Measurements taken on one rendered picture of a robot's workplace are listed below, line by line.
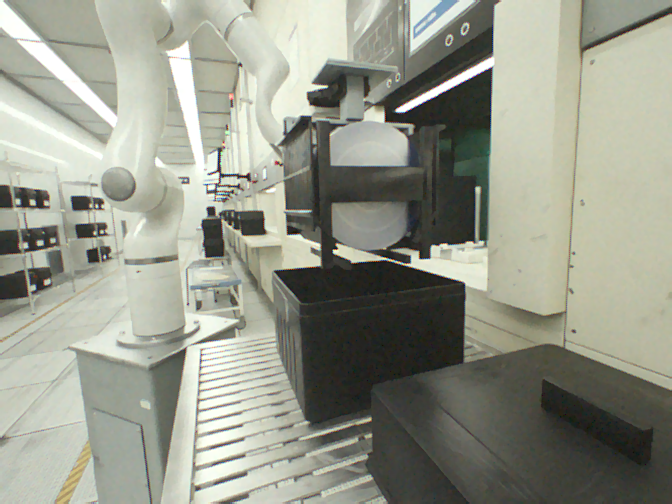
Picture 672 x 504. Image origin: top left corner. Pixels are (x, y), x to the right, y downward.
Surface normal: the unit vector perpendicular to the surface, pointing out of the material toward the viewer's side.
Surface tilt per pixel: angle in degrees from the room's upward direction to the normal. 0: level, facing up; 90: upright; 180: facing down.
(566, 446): 0
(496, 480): 0
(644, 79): 90
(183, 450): 0
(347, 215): 91
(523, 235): 90
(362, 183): 91
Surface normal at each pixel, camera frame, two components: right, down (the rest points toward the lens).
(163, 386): 0.91, 0.02
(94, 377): -0.41, 0.14
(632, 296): -0.93, 0.08
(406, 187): 0.33, 0.13
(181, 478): -0.04, -0.99
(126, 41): 0.04, 0.67
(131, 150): 0.20, -0.33
